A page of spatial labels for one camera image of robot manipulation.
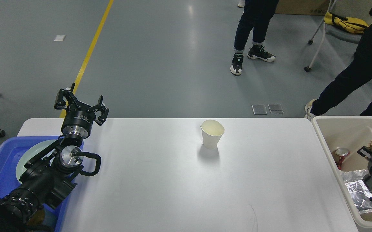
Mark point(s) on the person in dark jeans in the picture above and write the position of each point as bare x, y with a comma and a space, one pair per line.
255, 19

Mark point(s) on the foil sheet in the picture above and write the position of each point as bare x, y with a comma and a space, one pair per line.
357, 189

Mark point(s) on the cardboard box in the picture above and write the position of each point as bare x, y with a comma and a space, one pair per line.
302, 7

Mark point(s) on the crushed red can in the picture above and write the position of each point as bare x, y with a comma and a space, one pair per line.
339, 156

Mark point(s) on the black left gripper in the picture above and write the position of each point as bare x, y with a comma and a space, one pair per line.
76, 121

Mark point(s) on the right metal floor plate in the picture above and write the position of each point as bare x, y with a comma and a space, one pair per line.
276, 108

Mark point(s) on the metal floor plate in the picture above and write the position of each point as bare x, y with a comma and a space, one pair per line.
276, 108
259, 109

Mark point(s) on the grey wheeled chair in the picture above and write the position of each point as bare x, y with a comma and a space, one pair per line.
345, 8

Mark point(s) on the person in white sneakers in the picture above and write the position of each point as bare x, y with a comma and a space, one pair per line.
241, 3

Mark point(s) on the teal mug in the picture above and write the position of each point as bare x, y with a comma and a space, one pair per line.
42, 221

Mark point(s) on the person in black at right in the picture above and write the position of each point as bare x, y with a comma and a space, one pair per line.
358, 73

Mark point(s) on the left metal floor plate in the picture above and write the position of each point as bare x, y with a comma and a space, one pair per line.
259, 109

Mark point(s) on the yellow bag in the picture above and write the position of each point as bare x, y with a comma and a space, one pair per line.
347, 24

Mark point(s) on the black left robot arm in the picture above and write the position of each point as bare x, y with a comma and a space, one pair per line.
48, 175

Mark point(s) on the beige plastic bin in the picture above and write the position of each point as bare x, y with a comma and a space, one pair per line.
351, 133

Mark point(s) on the white paper cup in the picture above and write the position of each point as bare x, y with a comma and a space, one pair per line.
212, 131

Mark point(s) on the blue plastic tray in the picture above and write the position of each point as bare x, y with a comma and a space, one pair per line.
11, 152

